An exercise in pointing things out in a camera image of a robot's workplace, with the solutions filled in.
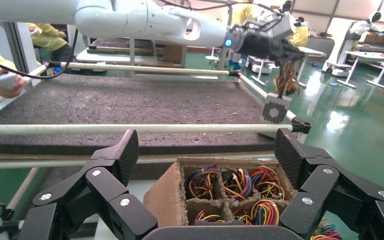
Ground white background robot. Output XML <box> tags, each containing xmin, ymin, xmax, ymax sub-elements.
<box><xmin>244</xmin><ymin>54</ymin><xmax>281</xmax><ymax>74</ymax></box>
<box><xmin>322</xmin><ymin>11</ymin><xmax>384</xmax><ymax>79</ymax></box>

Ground grey power supply with wires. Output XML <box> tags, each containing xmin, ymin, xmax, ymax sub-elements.
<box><xmin>259</xmin><ymin>59</ymin><xmax>301</xmax><ymax>125</ymax></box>

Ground white background table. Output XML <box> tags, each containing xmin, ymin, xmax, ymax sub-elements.
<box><xmin>337</xmin><ymin>51</ymin><xmax>384</xmax><ymax>90</ymax></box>
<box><xmin>296</xmin><ymin>46</ymin><xmax>325</xmax><ymax>89</ymax></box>

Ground person yellow coat dark trousers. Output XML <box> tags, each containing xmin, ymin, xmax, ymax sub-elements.
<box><xmin>27</xmin><ymin>23</ymin><xmax>74</xmax><ymax>64</ymax></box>

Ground power supply with coloured wires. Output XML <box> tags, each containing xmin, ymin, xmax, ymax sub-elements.
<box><xmin>185</xmin><ymin>164</ymin><xmax>221</xmax><ymax>201</ymax></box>
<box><xmin>193</xmin><ymin>209</ymin><xmax>227</xmax><ymax>223</ymax></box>
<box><xmin>233</xmin><ymin>198</ymin><xmax>281</xmax><ymax>227</ymax></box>
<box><xmin>249</xmin><ymin>165</ymin><xmax>286</xmax><ymax>200</ymax></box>
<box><xmin>221</xmin><ymin>168</ymin><xmax>253</xmax><ymax>202</ymax></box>
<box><xmin>309</xmin><ymin>223</ymin><xmax>344</xmax><ymax>240</ymax></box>

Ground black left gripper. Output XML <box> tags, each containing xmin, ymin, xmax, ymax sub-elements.
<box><xmin>235</xmin><ymin>26</ymin><xmax>306</xmax><ymax>66</ymax></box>

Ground brown cardboard compartment box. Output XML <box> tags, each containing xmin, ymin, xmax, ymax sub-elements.
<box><xmin>142</xmin><ymin>156</ymin><xmax>312</xmax><ymax>233</ymax></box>

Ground distant person yellow coat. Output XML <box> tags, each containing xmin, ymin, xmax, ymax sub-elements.
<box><xmin>231</xmin><ymin>1</ymin><xmax>257</xmax><ymax>27</ymax></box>

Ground dark grey foam table mat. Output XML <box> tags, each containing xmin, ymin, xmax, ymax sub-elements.
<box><xmin>0</xmin><ymin>73</ymin><xmax>294</xmax><ymax>156</ymax></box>

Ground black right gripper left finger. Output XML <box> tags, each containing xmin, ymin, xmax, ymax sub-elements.
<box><xmin>32</xmin><ymin>129</ymin><xmax>159</xmax><ymax>234</ymax></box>

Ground white handheld remote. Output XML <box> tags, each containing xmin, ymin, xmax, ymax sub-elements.
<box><xmin>0</xmin><ymin>72</ymin><xmax>19</xmax><ymax>90</ymax></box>

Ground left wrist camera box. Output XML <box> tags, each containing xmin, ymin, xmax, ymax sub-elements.
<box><xmin>263</xmin><ymin>13</ymin><xmax>296</xmax><ymax>42</ymax></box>

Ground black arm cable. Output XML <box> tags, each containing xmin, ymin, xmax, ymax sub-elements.
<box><xmin>0</xmin><ymin>29</ymin><xmax>80</xmax><ymax>80</ymax></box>

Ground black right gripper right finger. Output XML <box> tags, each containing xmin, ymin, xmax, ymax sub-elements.
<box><xmin>273</xmin><ymin>128</ymin><xmax>384</xmax><ymax>237</ymax></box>

